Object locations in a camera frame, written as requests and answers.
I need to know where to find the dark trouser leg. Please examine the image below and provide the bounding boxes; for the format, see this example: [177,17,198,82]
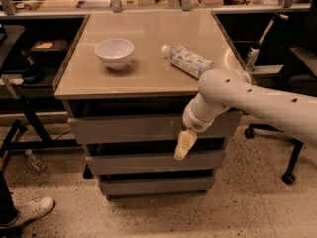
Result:
[0,172,19,225]

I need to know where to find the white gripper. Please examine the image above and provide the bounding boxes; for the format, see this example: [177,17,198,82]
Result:
[174,105,215,160]

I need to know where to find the grey middle drawer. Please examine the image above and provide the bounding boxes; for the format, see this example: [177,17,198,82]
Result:
[86,150,225,175]

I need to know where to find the clear plastic water bottle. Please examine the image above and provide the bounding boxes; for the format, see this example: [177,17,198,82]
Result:
[161,45,213,79]

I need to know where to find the black box on shelf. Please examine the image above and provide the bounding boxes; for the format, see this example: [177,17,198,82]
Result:
[29,39,69,60]

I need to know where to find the grey top drawer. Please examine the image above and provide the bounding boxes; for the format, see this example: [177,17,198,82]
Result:
[67,110,243,145]

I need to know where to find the grey drawer cabinet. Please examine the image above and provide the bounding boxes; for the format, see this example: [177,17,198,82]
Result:
[53,10,258,201]

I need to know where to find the plastic bottle on floor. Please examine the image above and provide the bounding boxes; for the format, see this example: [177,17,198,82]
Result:
[25,149,46,172]

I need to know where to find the grey bottom drawer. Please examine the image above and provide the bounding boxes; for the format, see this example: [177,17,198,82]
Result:
[99,177,215,196]

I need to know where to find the black table frame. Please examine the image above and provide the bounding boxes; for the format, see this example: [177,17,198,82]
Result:
[0,79,80,161]

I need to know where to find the black round object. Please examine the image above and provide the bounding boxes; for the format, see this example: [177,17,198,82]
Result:
[22,68,46,84]

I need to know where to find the white sneaker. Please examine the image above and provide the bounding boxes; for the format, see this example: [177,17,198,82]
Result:
[0,196,55,229]

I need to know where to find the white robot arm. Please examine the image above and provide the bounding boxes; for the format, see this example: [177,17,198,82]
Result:
[174,69,317,160]

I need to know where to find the black office chair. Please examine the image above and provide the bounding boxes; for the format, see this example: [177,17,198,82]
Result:
[245,0,317,185]

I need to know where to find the grey drawer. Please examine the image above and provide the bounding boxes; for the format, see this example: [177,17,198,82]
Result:
[86,150,225,175]
[99,177,215,196]
[67,110,243,145]

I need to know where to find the white ceramic bowl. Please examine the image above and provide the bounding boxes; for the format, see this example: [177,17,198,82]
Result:
[95,39,135,70]

